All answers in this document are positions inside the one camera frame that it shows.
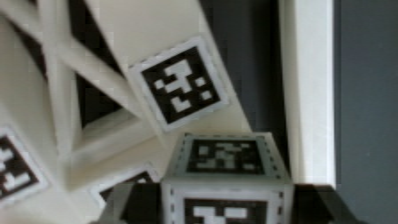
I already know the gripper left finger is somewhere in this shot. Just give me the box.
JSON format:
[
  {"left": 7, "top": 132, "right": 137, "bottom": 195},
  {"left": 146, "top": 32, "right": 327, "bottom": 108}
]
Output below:
[{"left": 94, "top": 182, "right": 164, "bottom": 224}]

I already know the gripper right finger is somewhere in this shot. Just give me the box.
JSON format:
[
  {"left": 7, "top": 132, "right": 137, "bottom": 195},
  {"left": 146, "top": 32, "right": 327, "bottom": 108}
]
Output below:
[{"left": 292, "top": 184, "right": 368, "bottom": 224}]

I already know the white chair leg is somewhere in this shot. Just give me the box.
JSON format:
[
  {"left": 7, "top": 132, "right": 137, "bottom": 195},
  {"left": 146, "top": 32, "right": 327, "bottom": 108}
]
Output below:
[{"left": 162, "top": 133, "right": 293, "bottom": 224}]

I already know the white chair back part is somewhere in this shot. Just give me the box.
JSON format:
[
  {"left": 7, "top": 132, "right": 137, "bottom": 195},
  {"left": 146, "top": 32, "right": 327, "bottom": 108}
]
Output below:
[{"left": 0, "top": 0, "right": 251, "bottom": 224}]

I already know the white U-shaped fence frame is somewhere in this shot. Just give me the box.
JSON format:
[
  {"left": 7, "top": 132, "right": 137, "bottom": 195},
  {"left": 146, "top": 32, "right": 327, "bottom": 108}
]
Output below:
[{"left": 279, "top": 0, "right": 336, "bottom": 185}]

